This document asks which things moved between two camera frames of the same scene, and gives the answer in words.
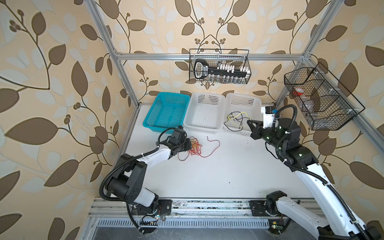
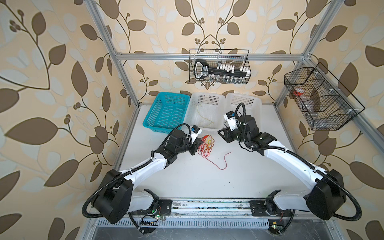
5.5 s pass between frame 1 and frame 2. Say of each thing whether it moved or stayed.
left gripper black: moved
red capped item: stayed
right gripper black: moved
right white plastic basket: stayed
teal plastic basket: stayed
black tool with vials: stayed
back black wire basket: stayed
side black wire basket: stayed
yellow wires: moved
